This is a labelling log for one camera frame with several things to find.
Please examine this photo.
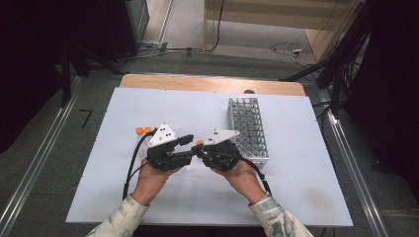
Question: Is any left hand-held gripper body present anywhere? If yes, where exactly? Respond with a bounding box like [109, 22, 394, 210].
[146, 122, 192, 172]

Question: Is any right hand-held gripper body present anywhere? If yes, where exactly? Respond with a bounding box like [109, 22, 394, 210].
[202, 128, 243, 172]

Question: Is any person's left hand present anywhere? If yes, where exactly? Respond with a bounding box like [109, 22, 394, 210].
[131, 158, 183, 207]

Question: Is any person's right hand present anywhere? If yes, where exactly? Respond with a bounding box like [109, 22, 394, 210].
[210, 159, 267, 205]

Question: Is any white board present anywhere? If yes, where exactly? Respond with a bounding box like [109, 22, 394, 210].
[65, 87, 354, 228]

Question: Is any wooden table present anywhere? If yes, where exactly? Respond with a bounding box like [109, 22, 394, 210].
[119, 73, 306, 97]

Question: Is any dark cabinet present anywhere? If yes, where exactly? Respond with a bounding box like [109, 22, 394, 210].
[98, 0, 151, 62]

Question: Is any black metal stand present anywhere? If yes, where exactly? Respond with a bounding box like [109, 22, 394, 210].
[58, 42, 127, 108]

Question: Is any light wooden desk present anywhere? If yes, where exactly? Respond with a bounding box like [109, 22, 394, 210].
[202, 0, 364, 62]

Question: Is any dark curtain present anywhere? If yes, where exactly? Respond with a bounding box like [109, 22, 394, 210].
[342, 0, 419, 198]
[0, 0, 70, 156]

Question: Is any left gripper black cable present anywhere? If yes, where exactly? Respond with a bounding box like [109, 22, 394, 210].
[122, 128, 158, 201]

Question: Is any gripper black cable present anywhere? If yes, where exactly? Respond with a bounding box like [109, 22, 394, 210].
[122, 128, 158, 201]
[242, 157, 273, 197]

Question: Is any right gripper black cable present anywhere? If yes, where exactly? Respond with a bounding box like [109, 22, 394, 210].
[242, 157, 273, 197]

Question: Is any floor cable bundle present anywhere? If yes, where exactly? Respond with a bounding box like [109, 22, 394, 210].
[115, 39, 206, 63]

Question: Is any black hanging cable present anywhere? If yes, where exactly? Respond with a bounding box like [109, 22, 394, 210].
[207, 0, 226, 53]

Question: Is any white floor cable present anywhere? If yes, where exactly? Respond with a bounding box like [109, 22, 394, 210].
[270, 41, 309, 65]

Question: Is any metal floor rail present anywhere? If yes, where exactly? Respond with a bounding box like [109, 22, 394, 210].
[315, 88, 390, 237]
[0, 77, 83, 237]

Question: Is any black stand with cables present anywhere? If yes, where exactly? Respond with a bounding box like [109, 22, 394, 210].
[280, 0, 375, 117]

